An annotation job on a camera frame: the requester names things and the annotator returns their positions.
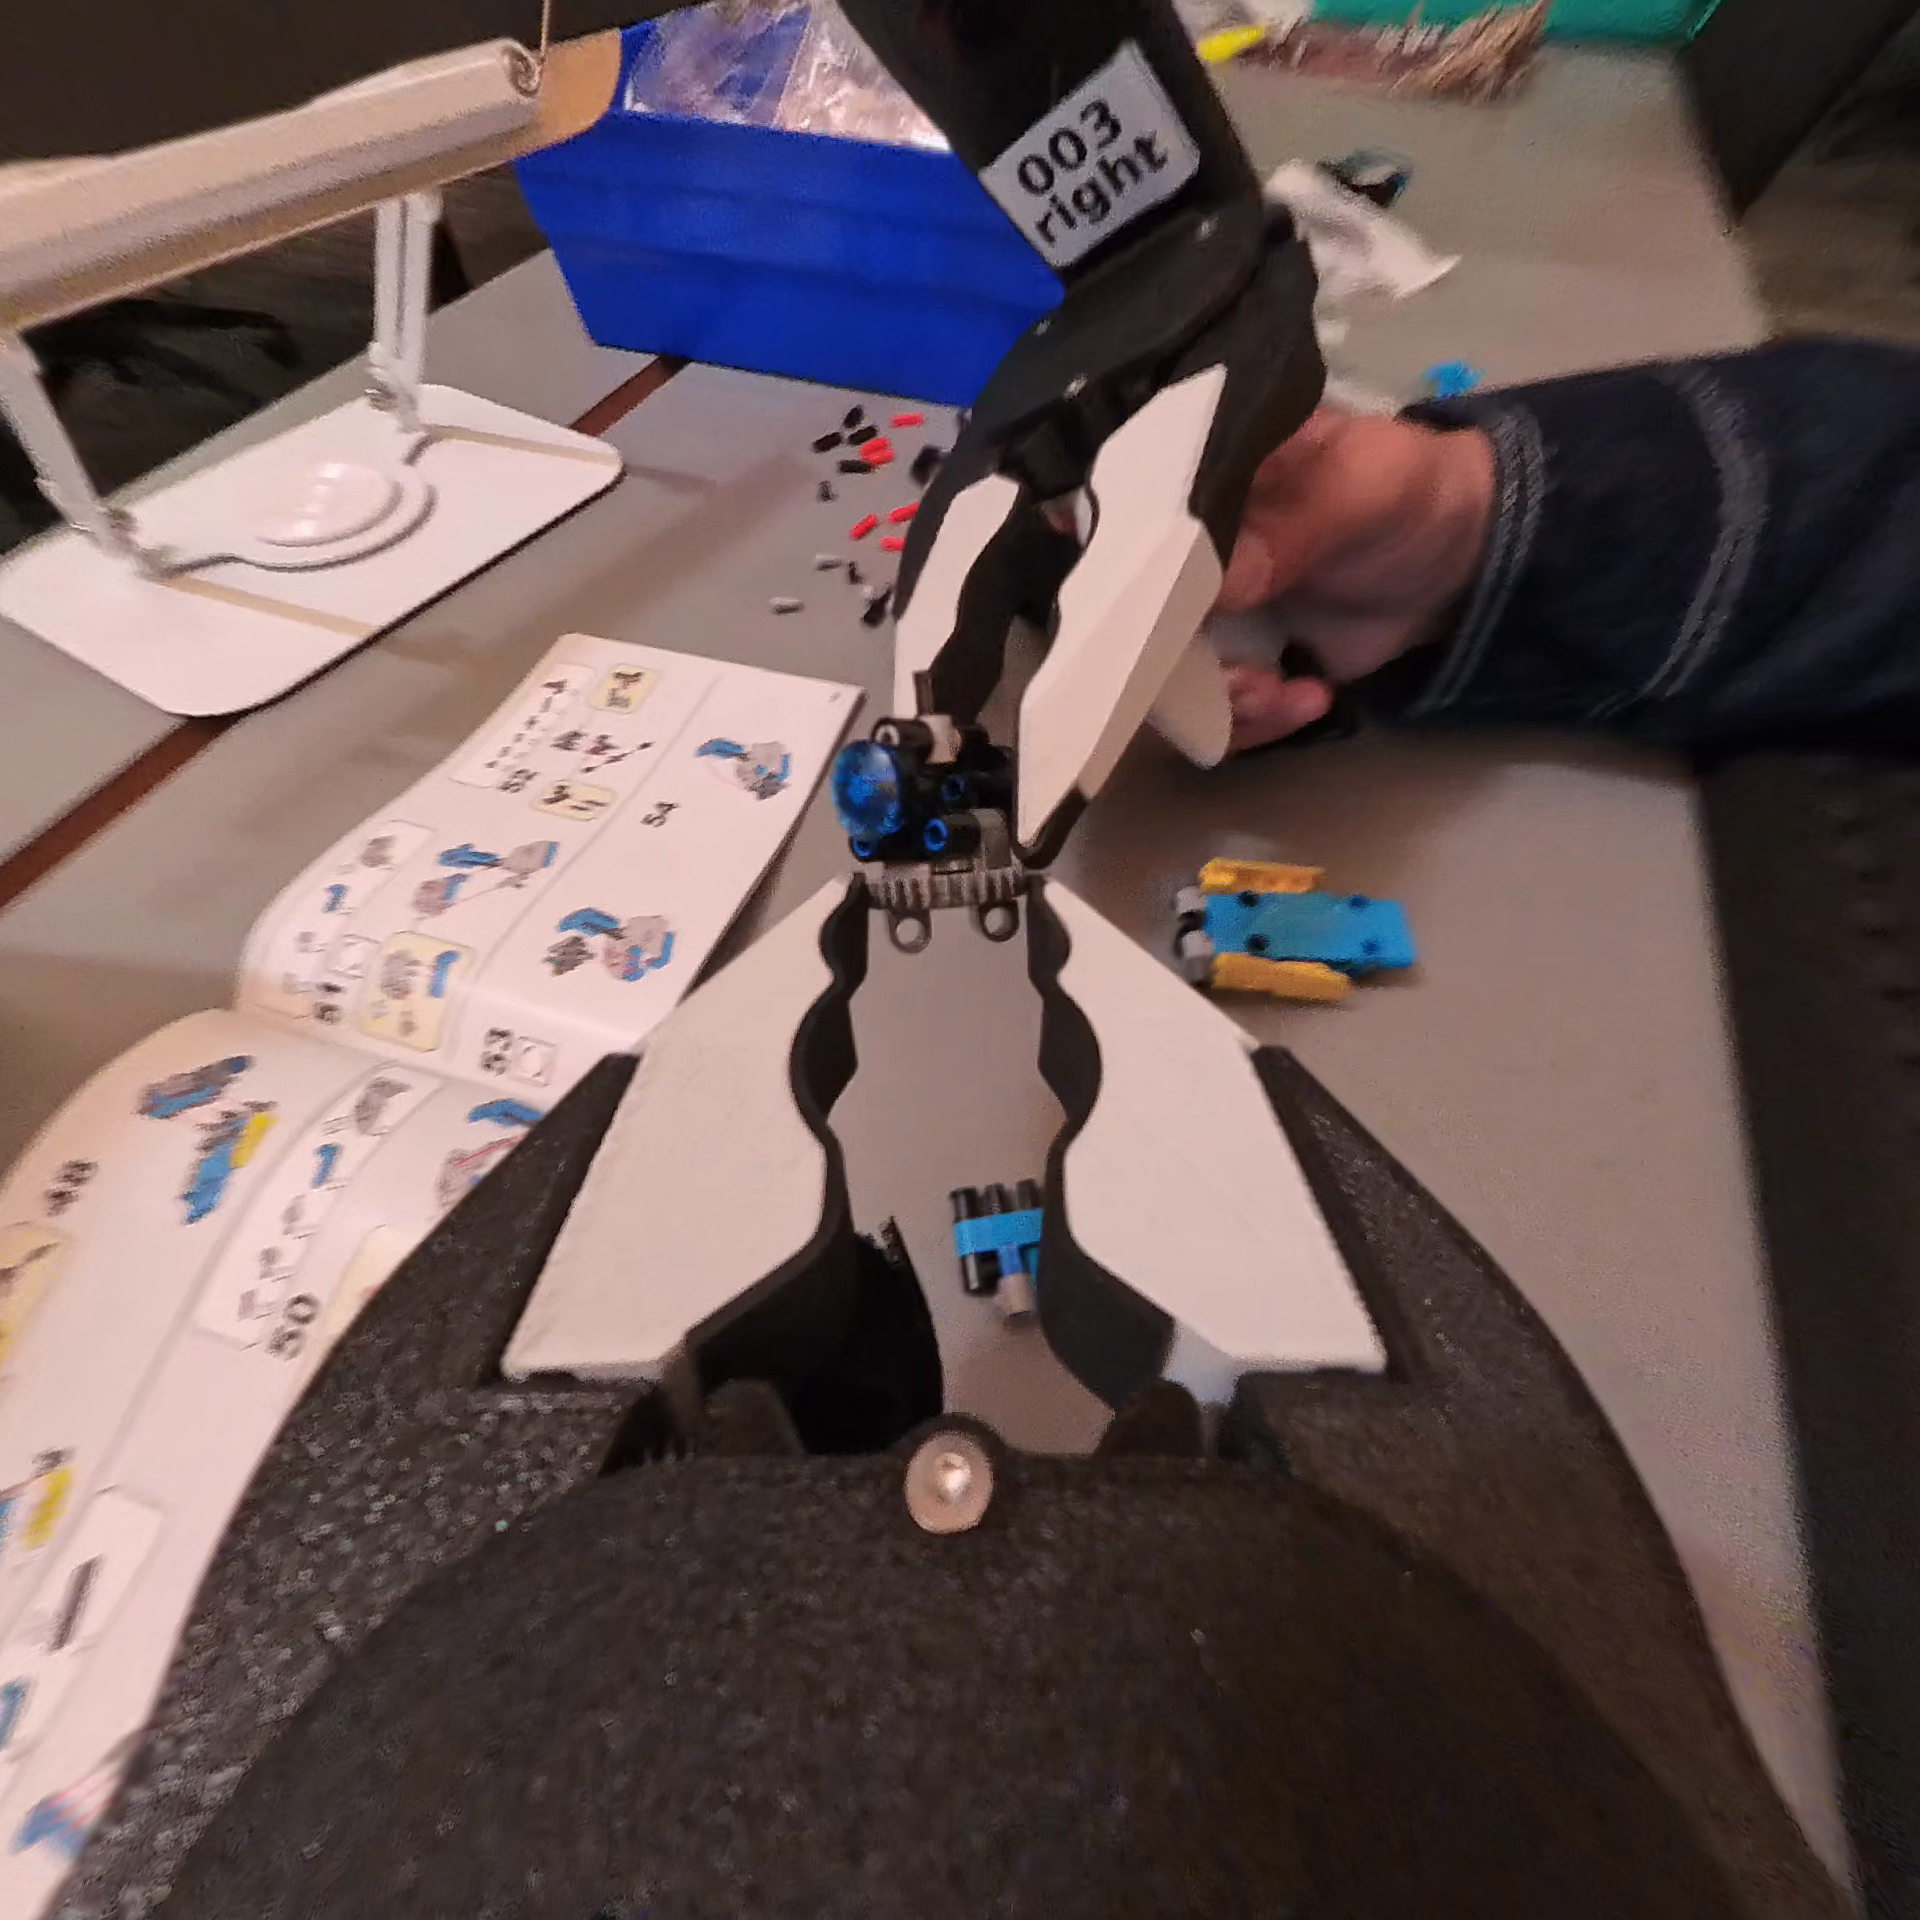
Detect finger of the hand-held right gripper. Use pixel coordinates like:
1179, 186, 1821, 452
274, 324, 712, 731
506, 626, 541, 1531
1015, 361, 1243, 873
893, 467, 1039, 751

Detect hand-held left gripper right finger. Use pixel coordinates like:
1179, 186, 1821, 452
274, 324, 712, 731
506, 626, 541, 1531
1022, 878, 1392, 1387

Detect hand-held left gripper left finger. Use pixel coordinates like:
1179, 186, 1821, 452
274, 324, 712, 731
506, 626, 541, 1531
506, 878, 878, 1386

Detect black grey gear assembly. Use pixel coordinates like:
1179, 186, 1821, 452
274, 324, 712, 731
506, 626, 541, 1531
831, 710, 1043, 950

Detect blue beam with black pins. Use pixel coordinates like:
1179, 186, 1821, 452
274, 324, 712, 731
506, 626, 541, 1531
949, 1180, 1048, 1322

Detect blue yellow brick assembly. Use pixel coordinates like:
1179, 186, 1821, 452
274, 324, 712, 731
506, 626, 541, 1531
1170, 854, 1417, 1002

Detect grey desk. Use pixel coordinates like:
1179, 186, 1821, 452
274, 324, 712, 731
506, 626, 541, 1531
0, 45, 1863, 1801

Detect person's right hand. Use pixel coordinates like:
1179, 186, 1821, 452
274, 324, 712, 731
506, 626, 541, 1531
1214, 399, 1509, 751

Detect crumpled clear plastic bag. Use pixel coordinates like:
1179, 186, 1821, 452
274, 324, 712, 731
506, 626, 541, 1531
1262, 151, 1473, 302

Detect scattered red black small bricks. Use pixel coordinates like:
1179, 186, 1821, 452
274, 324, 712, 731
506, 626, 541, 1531
767, 399, 963, 625

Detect blue storage bin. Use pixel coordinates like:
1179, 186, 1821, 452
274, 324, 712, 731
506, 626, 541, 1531
513, 0, 1067, 407

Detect open instruction booklet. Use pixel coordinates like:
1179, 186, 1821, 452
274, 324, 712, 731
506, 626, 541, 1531
0, 631, 867, 1892

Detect clear plastic parts bag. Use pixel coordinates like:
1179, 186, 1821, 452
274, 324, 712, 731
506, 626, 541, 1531
615, 0, 903, 138

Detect black panel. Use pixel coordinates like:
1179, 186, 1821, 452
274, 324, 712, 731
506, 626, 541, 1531
0, 0, 648, 166

